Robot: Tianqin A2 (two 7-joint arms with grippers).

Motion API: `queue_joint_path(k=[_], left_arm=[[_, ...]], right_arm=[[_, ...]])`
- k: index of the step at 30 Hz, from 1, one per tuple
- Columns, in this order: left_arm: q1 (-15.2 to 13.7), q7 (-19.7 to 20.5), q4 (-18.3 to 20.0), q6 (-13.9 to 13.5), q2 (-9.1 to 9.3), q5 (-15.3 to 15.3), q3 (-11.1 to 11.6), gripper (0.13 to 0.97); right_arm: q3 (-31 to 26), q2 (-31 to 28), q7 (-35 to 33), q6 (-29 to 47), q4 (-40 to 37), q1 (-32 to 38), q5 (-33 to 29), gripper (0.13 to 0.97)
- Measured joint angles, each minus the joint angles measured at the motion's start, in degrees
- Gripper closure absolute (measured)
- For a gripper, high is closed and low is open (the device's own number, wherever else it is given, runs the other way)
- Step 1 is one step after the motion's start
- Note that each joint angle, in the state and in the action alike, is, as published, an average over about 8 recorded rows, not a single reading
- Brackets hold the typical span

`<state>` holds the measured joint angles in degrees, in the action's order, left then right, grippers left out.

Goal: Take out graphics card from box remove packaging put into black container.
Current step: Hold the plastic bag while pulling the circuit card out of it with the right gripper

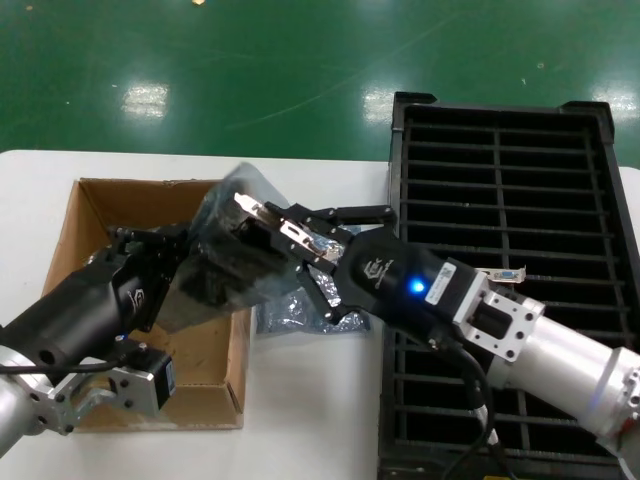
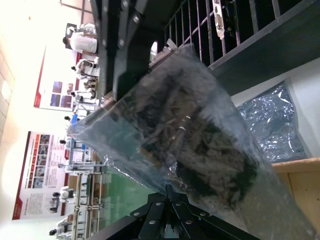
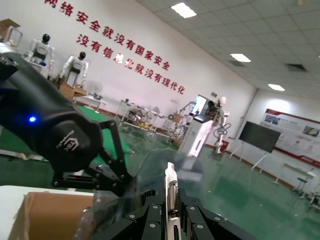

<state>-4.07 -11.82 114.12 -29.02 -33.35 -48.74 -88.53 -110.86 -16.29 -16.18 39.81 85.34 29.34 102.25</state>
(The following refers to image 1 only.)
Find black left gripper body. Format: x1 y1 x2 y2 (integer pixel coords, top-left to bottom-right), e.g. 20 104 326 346
0 249 176 386

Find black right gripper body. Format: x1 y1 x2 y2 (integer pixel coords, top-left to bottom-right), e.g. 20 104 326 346
334 232 454 346

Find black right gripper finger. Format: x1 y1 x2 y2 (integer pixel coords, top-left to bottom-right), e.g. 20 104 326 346
293 249 359 326
263 199 399 241

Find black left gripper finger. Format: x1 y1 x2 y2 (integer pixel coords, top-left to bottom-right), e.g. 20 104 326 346
107 224 192 254
142 242 187 335

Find silver antistatic bag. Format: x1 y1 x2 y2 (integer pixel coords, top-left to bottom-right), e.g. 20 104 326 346
159 162 301 334
252 239 374 337

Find graphics card silver bracket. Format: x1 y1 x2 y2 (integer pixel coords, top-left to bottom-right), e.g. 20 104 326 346
482 267 529 284
199 192 347 301

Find brown cardboard box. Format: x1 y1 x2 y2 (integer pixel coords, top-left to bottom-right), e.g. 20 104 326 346
39 177 259 431

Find black slotted container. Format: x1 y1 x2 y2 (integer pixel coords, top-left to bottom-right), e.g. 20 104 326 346
377 91 640 480

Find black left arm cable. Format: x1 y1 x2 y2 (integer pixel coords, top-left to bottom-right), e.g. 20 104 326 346
0 362 119 377

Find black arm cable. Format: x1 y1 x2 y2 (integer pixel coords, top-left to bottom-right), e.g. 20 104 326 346
0 362 119 377
429 339 522 480

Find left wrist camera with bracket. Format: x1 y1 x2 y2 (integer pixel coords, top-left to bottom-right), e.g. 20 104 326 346
29 337 177 437

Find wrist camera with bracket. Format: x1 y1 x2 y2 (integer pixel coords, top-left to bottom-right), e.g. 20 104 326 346
424 257 546 364
29 337 177 437

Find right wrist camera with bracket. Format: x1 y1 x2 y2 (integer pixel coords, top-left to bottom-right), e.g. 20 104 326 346
424 257 546 364

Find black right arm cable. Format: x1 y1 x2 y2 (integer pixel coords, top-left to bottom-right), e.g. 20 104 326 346
429 339 522 480

